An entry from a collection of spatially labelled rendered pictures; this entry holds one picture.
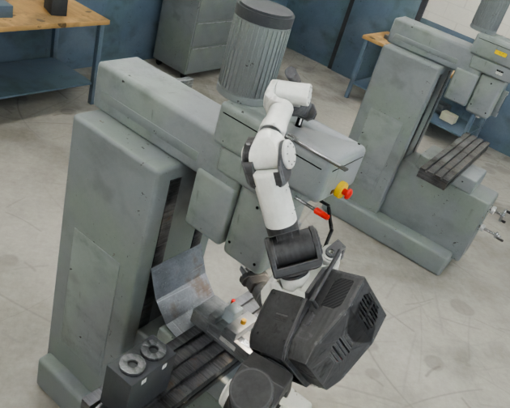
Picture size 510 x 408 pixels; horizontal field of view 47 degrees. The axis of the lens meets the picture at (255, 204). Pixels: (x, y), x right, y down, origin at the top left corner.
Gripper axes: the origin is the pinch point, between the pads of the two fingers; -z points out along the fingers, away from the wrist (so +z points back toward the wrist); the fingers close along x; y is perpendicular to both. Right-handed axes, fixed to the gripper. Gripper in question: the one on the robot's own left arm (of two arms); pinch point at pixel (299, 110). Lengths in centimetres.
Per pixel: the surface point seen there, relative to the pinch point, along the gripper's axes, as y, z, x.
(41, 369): -159, -86, -85
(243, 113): -8.5, 0.3, -17.3
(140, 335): -111, -61, -37
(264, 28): 18.2, 9.6, -19.9
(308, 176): -19.1, 3.4, 12.3
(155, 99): -15, -16, -57
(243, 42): 12.2, 6.8, -25.6
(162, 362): -97, -4, -8
